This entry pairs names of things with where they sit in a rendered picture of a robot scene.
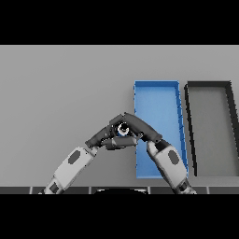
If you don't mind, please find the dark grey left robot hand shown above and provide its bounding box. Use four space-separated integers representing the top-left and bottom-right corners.
84 113 139 151

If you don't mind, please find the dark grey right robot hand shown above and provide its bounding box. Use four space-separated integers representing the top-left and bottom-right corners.
123 112 164 145

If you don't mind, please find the blue bin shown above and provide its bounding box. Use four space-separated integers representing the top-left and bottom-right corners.
133 79 190 179

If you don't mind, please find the dark grey bin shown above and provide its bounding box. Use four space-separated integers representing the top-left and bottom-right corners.
184 80 239 177

